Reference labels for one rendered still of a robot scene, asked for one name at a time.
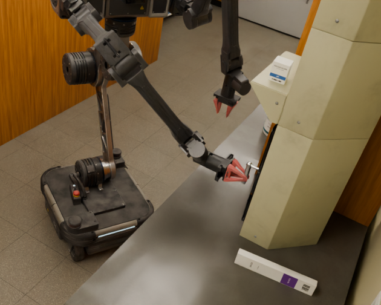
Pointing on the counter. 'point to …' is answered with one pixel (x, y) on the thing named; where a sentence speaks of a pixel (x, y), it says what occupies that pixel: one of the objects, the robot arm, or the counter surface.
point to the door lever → (249, 168)
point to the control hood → (274, 89)
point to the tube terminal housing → (319, 138)
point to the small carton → (280, 69)
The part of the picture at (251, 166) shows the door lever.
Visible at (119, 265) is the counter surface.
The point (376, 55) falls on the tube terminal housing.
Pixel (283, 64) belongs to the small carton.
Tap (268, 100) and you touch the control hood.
